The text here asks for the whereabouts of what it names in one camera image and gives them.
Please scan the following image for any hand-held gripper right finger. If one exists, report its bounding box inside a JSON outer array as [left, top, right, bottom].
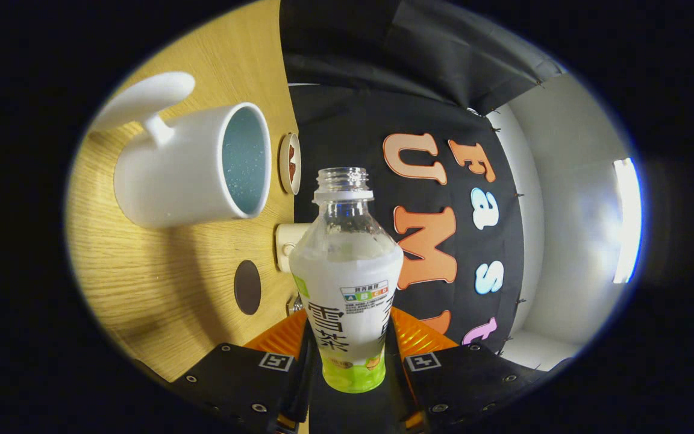
[[386, 307, 543, 432]]

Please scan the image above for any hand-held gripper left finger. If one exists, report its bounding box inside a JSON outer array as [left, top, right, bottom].
[[166, 309, 314, 434]]

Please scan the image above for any dark round coaster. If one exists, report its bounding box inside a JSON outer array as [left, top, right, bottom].
[[234, 260, 262, 315]]

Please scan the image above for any clear juice bottle white label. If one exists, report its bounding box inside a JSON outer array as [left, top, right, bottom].
[[289, 168, 404, 394]]

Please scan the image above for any white cup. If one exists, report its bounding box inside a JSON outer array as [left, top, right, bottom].
[[90, 72, 273, 229]]

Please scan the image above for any wooden table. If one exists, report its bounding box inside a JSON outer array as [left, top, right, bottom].
[[65, 0, 301, 382]]

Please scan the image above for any cream toaster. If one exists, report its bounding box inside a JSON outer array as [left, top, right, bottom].
[[275, 223, 312, 273]]

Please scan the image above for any small round wooden plate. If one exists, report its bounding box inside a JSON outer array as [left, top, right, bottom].
[[278, 133, 302, 195]]

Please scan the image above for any black backdrop cloth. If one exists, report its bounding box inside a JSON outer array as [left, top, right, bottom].
[[280, 0, 567, 362]]

